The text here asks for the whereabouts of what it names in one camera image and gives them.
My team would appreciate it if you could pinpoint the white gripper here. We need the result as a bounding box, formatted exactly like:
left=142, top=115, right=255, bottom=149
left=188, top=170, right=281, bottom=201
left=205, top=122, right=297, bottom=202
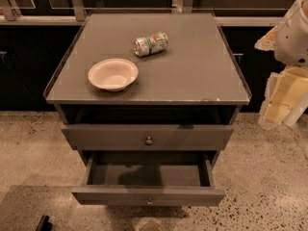
left=258, top=65, right=308, bottom=130

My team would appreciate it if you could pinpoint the grey top drawer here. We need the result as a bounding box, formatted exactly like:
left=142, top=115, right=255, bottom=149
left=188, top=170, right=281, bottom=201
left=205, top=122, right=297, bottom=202
left=62, top=124, right=233, bottom=151

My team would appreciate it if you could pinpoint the grey drawer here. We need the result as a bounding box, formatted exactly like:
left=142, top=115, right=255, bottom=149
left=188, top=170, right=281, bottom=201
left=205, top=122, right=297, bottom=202
left=72, top=151, right=225, bottom=206
left=62, top=124, right=233, bottom=151

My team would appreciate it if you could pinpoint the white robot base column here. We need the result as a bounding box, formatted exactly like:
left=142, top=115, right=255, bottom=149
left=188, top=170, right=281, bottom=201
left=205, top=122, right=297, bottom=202
left=283, top=94, right=308, bottom=126

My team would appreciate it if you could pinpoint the grey drawer cabinet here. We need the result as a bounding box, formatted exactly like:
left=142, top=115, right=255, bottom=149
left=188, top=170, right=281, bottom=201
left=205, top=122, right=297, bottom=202
left=42, top=13, right=252, bottom=166

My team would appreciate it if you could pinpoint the metal railing frame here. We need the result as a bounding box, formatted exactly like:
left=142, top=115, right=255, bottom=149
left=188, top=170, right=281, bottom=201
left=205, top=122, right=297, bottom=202
left=0, top=0, right=308, bottom=27

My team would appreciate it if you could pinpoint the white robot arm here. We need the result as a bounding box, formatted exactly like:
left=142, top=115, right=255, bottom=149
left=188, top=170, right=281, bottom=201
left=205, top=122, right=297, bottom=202
left=254, top=0, right=308, bottom=130

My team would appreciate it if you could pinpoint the crushed soda can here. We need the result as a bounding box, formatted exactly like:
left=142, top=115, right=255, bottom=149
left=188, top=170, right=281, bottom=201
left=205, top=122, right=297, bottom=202
left=133, top=33, right=168, bottom=57

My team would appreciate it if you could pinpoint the white paper bowl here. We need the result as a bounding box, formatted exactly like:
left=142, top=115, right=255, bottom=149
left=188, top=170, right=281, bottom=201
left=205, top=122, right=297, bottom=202
left=88, top=59, right=139, bottom=91

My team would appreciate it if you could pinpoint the black object at floor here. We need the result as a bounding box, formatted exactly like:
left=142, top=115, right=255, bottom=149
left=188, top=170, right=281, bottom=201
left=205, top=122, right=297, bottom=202
left=36, top=215, right=52, bottom=231

